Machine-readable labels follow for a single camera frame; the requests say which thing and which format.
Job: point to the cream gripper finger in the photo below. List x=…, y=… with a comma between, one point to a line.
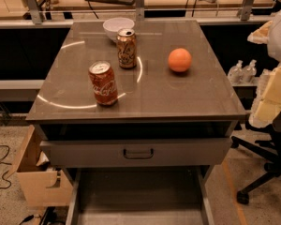
x=260, y=36
x=270, y=102

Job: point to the orange fruit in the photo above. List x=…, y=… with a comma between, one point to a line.
x=179, y=60

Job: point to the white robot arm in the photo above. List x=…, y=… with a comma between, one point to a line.
x=274, y=51

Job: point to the grey drawer cabinet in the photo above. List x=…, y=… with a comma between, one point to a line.
x=153, y=102

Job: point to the open grey middle drawer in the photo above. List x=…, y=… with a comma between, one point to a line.
x=139, y=196

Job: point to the grey top drawer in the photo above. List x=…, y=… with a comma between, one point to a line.
x=136, y=153

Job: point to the clear pump bottle right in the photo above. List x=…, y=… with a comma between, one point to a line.
x=249, y=72

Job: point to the clear pump bottle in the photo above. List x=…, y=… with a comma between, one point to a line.
x=235, y=73
x=249, y=72

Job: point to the clear pump bottle left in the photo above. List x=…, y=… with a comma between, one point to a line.
x=235, y=73

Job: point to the gold LaCroix can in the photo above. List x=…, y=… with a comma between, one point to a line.
x=127, y=48

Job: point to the white bowl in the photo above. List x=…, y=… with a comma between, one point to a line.
x=113, y=25

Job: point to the red Coca-Cola can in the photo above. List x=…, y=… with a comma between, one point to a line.
x=104, y=86

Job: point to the cardboard box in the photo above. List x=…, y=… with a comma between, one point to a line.
x=42, y=185

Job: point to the metal railing frame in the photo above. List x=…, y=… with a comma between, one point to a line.
x=43, y=9

